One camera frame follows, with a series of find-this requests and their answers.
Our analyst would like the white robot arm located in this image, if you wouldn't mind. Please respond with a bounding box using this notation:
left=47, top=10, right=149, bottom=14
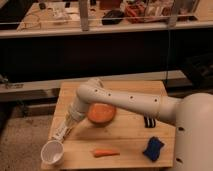
left=53, top=78, right=213, bottom=171

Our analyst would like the red object on shelf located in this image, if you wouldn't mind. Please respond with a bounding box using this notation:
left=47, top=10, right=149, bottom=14
left=125, top=4, right=145, bottom=23

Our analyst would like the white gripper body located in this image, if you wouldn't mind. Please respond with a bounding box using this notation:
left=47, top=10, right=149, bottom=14
left=52, top=115, right=77, bottom=141

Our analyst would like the white paper cup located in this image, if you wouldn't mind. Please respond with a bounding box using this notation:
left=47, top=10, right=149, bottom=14
left=41, top=140, right=64, bottom=166

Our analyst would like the orange carrot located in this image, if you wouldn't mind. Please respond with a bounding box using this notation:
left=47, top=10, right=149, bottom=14
left=92, top=149, right=119, bottom=158

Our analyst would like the metal frame post right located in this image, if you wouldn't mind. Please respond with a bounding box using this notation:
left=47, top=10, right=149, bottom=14
left=167, top=0, right=182, bottom=28

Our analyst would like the metal frame post left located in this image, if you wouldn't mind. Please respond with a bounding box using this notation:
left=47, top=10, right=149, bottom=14
left=78, top=0, right=89, bottom=31

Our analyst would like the blue cloth toy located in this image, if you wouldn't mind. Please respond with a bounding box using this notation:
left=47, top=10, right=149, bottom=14
left=143, top=137, right=164, bottom=162

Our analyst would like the black bag on shelf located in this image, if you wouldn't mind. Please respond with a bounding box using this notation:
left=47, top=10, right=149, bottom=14
left=102, top=10, right=124, bottom=25

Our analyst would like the metal frame post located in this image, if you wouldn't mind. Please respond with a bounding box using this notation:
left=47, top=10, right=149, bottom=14
left=78, top=0, right=89, bottom=31
left=167, top=0, right=182, bottom=28

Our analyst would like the wooden table board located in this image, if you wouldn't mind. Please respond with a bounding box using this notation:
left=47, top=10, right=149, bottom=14
left=40, top=80, right=177, bottom=171

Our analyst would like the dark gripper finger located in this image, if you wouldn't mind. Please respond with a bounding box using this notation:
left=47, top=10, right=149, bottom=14
left=61, top=126, right=74, bottom=142

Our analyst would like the black striped small object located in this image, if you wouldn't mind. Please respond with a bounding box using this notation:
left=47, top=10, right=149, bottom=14
left=144, top=117, right=156, bottom=128

